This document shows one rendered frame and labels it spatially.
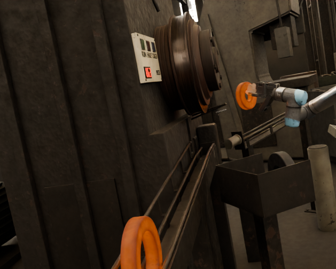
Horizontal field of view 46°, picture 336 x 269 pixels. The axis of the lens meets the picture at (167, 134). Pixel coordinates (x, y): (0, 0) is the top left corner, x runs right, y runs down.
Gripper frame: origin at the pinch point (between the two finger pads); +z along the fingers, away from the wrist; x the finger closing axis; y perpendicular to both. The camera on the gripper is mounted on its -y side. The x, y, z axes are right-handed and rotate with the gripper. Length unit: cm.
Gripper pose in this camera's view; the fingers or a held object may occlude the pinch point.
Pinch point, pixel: (246, 92)
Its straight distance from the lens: 227.9
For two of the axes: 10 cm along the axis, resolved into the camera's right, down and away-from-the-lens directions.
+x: -7.3, 2.1, -6.5
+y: 0.0, -9.5, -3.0
